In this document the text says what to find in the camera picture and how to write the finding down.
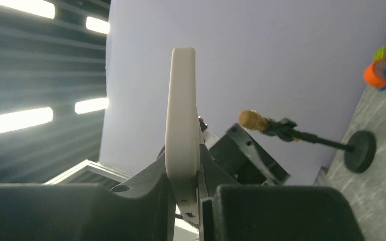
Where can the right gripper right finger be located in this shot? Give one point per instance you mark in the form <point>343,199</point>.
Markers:
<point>231,211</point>

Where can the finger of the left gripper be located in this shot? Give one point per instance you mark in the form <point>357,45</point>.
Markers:
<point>245,160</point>

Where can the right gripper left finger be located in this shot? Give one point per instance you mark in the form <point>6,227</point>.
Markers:
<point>141,208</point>

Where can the white phone case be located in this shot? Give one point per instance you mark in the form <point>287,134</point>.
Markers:
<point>183,135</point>

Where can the black round stand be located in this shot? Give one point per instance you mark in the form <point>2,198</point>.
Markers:
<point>359,151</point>

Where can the aluminium rail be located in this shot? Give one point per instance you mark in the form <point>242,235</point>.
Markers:
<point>89,171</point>

